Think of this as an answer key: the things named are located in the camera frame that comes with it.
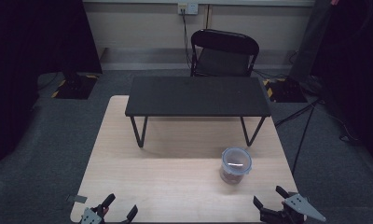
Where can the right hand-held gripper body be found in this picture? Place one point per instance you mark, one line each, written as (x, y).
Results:
(299, 205)

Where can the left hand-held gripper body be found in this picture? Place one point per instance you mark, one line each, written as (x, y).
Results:
(90, 217)

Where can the clear plastic jar with lid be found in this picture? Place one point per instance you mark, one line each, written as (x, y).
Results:
(236, 165)

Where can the grey tape piece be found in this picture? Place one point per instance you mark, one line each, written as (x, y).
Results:
(77, 198)

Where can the black stand base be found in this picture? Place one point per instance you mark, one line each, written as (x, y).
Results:
(74, 87)
(287, 91)

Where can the low black shelf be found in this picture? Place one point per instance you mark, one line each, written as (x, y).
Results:
(197, 95)

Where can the black curtain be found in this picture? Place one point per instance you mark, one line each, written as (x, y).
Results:
(26, 62)
(355, 68)

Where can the grey upright panel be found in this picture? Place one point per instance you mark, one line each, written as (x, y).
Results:
(312, 40)

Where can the black folding chair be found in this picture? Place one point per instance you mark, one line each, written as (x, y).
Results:
(223, 46)

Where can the white wall socket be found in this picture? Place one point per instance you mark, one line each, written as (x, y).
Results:
(187, 8)

